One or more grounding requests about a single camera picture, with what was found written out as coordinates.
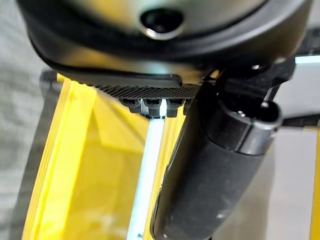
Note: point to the yellow shelf panel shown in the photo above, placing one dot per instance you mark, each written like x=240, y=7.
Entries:
x=315, y=185
x=87, y=162

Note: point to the white shelf post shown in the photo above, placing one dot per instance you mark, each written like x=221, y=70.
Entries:
x=147, y=162

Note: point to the black sole-shaped part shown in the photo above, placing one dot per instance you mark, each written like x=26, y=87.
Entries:
x=150, y=88

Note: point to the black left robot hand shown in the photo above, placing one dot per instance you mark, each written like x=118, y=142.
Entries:
x=225, y=170

